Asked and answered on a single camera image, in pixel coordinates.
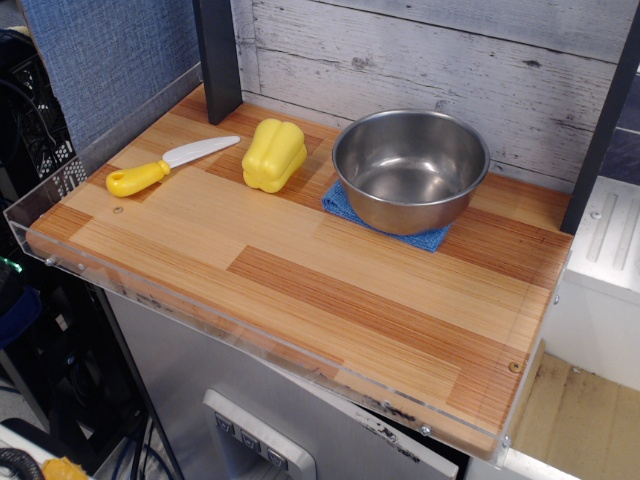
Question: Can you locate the yellow toy bell pepper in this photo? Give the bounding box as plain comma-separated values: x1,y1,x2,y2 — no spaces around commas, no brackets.
242,118,307,193

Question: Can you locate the yellow object bottom left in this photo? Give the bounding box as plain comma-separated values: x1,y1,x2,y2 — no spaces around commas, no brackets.
42,457,90,480

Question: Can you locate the blue folded cloth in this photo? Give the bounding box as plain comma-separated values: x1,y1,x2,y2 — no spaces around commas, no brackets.
321,181,451,253

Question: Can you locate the clear acrylic table guard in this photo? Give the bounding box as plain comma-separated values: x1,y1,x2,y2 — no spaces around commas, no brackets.
8,89,571,460

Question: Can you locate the black plastic crate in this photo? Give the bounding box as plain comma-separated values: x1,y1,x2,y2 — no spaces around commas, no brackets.
1,55,75,179

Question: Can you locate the dark left vertical post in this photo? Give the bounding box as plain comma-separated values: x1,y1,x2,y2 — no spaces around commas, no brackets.
192,0,243,125

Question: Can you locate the yellow handled toy knife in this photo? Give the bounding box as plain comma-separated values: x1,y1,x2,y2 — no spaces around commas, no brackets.
105,136,241,198

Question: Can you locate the stainless steel bowl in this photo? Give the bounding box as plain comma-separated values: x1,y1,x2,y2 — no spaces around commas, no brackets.
332,110,490,235

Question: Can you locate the dark vertical post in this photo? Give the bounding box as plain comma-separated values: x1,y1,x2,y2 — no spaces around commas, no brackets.
192,0,243,125
560,4,639,235

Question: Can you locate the grey metal cabinet with buttons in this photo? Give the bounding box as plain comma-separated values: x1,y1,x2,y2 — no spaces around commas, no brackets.
106,293,470,479

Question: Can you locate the dark right vertical post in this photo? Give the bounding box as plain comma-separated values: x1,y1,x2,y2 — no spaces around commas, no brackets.
560,4,639,235

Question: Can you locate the white toy sink unit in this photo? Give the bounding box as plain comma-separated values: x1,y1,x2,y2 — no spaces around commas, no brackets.
541,177,639,390

